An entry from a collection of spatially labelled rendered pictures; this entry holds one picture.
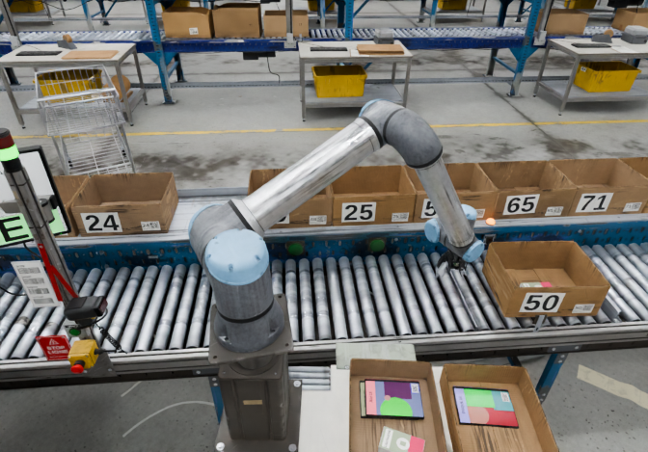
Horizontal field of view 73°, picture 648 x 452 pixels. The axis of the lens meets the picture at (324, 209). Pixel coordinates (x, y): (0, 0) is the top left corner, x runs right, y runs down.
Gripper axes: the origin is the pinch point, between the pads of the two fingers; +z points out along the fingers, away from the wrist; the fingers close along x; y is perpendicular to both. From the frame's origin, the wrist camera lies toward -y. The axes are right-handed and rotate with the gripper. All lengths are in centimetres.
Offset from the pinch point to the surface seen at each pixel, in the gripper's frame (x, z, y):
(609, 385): 101, 80, 9
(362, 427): -49, 5, 64
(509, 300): 17.7, -4.1, 20.9
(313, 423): -64, 6, 61
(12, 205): -153, -58, 22
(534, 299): 27.2, -5.4, 22.3
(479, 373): -5, 0, 51
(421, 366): -25, -2, 48
